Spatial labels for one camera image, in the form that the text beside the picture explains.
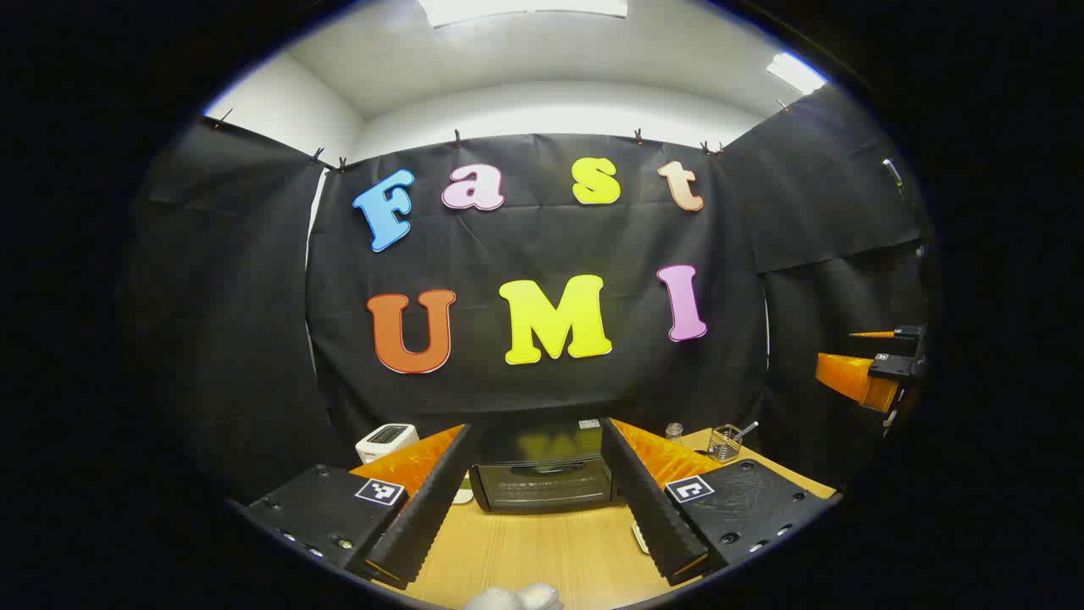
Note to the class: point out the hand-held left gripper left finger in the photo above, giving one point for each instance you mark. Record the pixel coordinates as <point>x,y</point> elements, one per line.
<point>423,517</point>

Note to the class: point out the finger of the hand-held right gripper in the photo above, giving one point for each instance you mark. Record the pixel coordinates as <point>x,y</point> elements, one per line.
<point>851,377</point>
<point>906,332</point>

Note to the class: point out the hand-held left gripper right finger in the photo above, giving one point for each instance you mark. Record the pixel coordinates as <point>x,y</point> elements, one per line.
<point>652,517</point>

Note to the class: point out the black electric oven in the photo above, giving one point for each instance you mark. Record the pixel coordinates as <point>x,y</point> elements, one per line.
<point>542,483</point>

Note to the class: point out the white divided dish with grains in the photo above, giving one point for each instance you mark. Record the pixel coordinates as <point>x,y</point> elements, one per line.
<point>463,493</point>

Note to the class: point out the clear bottle with yellow label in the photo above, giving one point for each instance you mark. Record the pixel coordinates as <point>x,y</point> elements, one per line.
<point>674,434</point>

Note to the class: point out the white toaster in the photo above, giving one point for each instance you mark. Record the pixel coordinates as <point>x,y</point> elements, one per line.
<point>385,439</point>

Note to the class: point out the silver spoon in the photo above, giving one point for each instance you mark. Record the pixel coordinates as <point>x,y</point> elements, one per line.
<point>747,430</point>

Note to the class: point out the ceiling light panel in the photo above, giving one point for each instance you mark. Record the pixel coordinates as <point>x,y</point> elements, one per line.
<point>796,74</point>

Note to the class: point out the row of black cloth clips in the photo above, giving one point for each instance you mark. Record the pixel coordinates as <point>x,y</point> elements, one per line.
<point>457,137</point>

